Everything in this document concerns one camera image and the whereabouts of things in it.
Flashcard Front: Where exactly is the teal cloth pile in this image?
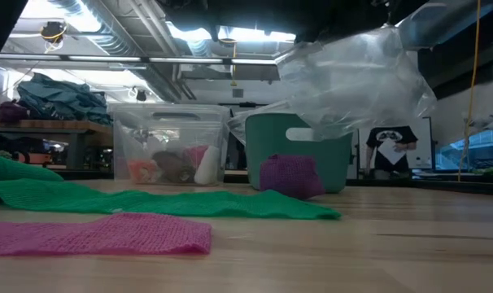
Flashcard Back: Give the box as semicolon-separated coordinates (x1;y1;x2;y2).
16;72;113;126

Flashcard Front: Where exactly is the wooden workbench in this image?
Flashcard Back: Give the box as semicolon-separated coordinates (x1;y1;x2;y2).
0;118;114;170

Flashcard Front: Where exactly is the long ceiling light strip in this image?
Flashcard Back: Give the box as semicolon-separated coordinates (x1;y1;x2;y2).
0;52;281;68

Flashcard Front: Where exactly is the green elastic bandage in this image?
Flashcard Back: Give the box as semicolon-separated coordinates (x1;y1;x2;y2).
0;154;343;221

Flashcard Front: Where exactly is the clear plastic storage box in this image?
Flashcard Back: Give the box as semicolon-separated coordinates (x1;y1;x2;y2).
107;103;231;187

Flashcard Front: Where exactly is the orange bandage roll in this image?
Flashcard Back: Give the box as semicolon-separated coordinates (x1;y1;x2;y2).
127;158;162;184

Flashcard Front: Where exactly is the pink elastic bandage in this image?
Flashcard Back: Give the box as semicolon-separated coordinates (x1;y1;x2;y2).
0;212;213;258

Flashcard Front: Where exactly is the white bandage roll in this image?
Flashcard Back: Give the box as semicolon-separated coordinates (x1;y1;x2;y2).
193;145;222;186

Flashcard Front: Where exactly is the person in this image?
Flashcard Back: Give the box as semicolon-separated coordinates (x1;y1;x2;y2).
364;125;419;180

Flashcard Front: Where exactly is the blue lit screen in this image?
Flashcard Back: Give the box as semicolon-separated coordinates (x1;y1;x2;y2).
435;129;493;171

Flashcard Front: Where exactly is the teal plastic basket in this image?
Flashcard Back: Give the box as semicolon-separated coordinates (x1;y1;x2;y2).
244;112;355;195

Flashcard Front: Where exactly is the pink bandage roll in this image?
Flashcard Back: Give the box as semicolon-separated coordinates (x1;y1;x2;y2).
183;145;210;170

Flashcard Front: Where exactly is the brown bandage roll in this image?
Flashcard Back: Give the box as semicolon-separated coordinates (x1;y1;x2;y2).
151;150;197;184

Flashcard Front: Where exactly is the dark purple bundle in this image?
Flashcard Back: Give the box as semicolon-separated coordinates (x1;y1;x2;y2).
0;100;30;125

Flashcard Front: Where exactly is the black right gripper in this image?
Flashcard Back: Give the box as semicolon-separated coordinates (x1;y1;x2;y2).
298;0;430;42

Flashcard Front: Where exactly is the purple elastic bandage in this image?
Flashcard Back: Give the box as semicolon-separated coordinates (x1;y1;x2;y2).
259;153;327;201

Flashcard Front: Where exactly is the clear plastic zip bag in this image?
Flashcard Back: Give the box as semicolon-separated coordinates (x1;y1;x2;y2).
274;24;438;142

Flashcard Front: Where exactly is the black ceiling device yellow cable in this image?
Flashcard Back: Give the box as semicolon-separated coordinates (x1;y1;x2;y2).
40;20;68;45

